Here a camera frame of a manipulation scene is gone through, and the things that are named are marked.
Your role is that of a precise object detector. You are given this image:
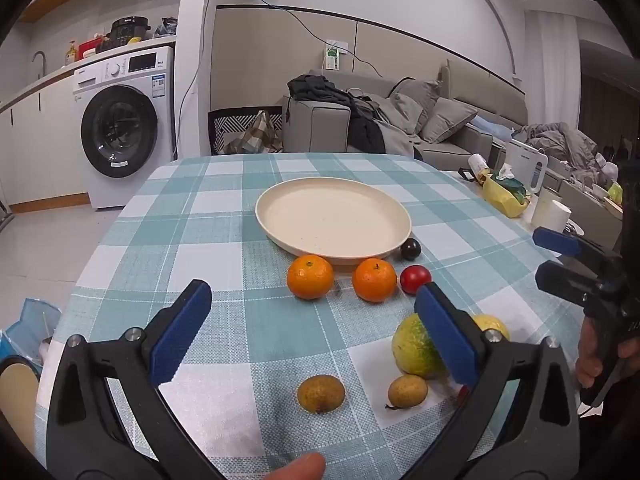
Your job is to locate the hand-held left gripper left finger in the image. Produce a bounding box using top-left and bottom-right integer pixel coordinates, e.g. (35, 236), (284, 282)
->
(46, 279), (221, 480)

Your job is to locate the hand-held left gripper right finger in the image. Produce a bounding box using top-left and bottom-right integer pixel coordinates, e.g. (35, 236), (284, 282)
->
(400, 281), (581, 480)

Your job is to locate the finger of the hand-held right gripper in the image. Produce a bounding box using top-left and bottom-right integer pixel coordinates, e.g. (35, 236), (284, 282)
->
(532, 226), (621, 267)
(535, 261), (610, 307)

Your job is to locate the large green guava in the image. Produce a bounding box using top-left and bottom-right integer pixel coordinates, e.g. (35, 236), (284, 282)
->
(391, 313), (448, 380)

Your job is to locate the yellow-green guava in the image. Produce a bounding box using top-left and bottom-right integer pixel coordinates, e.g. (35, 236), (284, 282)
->
(471, 314), (511, 342)

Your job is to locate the brown longan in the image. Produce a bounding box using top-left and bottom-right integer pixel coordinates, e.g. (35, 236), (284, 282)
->
(388, 374), (429, 409)
(297, 374), (346, 415)

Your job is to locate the orange mandarin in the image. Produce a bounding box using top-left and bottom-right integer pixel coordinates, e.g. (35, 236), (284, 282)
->
(286, 254), (334, 301)
(352, 258), (398, 303)

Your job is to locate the cream round plate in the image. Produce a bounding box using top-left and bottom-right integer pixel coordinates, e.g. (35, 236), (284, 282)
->
(255, 177), (412, 266)

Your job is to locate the person's right hand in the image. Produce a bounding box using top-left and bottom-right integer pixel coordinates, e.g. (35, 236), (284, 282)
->
(575, 316), (640, 389)

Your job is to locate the person's left hand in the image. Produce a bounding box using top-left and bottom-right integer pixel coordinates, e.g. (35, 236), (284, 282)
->
(260, 452), (327, 480)

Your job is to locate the white cup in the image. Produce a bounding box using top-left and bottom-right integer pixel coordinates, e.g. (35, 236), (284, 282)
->
(531, 200), (572, 233)

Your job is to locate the yellow bag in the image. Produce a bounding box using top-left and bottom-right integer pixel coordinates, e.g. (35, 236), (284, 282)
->
(482, 165), (531, 218)

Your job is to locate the white electric kettle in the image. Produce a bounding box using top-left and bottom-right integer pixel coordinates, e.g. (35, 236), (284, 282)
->
(505, 139), (549, 195)

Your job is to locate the teal checked tablecloth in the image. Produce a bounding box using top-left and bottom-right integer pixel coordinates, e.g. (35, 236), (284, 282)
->
(34, 152), (601, 480)

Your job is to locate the grey blanket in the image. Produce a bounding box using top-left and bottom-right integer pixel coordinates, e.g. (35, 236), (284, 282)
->
(515, 122), (608, 186)

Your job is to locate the white bottle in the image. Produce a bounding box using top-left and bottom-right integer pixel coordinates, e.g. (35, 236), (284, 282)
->
(467, 153), (491, 181)

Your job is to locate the blue plastic bag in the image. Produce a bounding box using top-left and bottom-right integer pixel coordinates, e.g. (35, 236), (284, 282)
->
(0, 298), (63, 376)

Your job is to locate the grey pillow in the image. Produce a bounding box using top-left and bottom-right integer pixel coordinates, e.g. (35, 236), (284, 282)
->
(387, 79), (443, 134)
(420, 97), (478, 143)

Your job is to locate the round beige stool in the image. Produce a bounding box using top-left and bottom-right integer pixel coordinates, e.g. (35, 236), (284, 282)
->
(0, 355), (43, 456)

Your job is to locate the plaid cloth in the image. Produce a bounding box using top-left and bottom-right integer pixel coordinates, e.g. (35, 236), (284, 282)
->
(223, 110), (278, 155)

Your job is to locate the black patterned chair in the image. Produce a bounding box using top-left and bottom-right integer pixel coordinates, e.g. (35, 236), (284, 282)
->
(207, 106), (284, 156)

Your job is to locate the white washing machine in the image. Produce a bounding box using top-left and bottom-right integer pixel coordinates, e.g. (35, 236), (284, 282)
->
(70, 46), (177, 210)

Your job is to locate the white kitchen cabinet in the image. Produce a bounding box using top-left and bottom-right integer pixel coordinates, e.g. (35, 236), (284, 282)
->
(0, 67), (93, 213)

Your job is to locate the grey sofa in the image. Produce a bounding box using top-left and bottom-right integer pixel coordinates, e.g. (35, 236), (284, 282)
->
(282, 59), (528, 161)

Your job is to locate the dark clothes pile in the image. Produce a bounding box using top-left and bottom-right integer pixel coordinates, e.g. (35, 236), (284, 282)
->
(287, 74), (387, 154)

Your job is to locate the red box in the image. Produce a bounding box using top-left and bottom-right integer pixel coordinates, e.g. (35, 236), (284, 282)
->
(77, 37), (106, 61)

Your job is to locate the black pressure cooker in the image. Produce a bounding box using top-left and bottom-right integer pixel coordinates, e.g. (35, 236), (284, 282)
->
(107, 16), (152, 47)

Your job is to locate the green-labelled wall device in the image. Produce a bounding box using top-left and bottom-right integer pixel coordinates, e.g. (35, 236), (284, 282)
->
(324, 40), (347, 71)

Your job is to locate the black cable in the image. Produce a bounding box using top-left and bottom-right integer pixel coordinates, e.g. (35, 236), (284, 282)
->
(215, 0), (386, 79)

